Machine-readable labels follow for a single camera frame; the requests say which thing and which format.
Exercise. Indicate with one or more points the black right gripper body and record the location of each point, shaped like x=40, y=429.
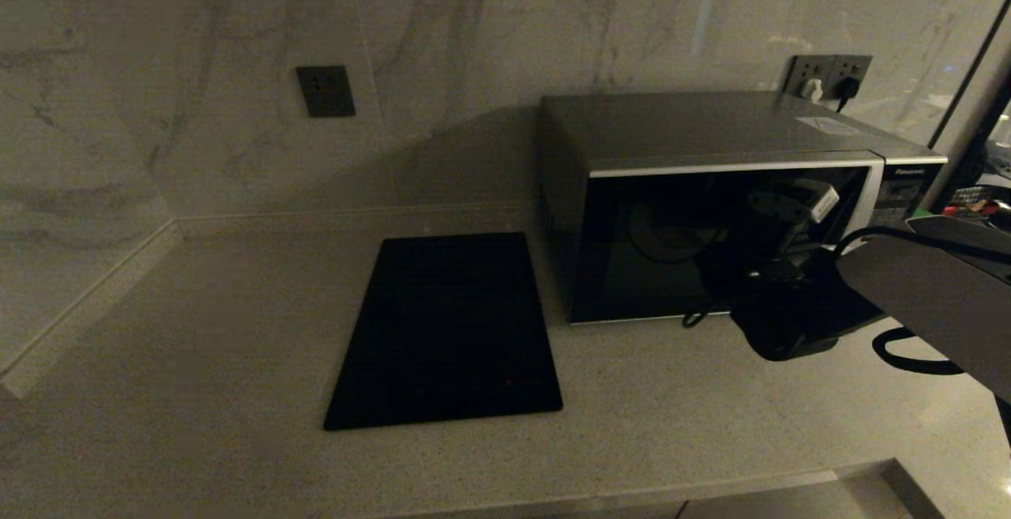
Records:
x=802, y=246

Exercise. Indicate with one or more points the black glass microwave door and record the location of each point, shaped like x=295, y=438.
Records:
x=648, y=250

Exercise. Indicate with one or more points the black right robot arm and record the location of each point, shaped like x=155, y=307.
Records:
x=932, y=290

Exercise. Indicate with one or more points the silver Panasonic microwave oven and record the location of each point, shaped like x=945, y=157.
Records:
x=695, y=128

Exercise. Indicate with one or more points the white power plug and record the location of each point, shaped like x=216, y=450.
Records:
x=812, y=90

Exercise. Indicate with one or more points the black power plug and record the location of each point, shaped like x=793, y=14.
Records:
x=847, y=89

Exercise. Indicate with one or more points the black glass induction cooktop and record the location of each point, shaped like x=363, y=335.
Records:
x=446, y=337

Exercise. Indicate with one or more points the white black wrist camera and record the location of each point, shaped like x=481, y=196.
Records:
x=817, y=197

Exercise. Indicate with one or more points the grey double wall socket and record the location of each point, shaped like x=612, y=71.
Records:
x=810, y=69

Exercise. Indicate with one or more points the dark grey single wall socket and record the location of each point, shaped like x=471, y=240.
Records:
x=325, y=91

